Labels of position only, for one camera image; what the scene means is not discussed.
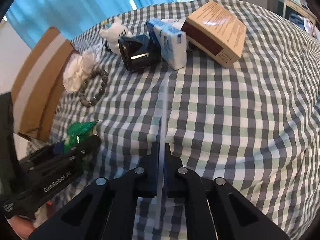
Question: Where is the white tissue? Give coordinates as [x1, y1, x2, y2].
[63, 50, 97, 94]

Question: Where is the tan kraft paper box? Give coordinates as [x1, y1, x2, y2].
[181, 1, 247, 68]

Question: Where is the green plastic wrapper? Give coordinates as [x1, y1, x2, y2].
[63, 120, 99, 153]

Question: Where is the white plush bear toy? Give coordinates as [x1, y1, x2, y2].
[99, 17, 132, 55]

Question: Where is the checkered bed sheet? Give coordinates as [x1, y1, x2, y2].
[49, 0, 319, 239]

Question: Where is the person left hand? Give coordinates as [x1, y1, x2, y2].
[9, 216, 35, 239]

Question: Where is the white desk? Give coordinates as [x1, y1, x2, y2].
[276, 0, 318, 35]

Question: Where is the blue white tissue pack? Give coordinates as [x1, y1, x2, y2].
[146, 18, 187, 70]

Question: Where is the brown bead bracelet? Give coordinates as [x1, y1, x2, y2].
[78, 68, 110, 108]

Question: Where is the brown cardboard box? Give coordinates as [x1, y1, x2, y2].
[11, 27, 76, 141]

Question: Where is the white cylinder bottle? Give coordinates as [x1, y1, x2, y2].
[161, 18, 185, 30]

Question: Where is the large blue curtain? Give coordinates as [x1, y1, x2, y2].
[5, 0, 177, 48]

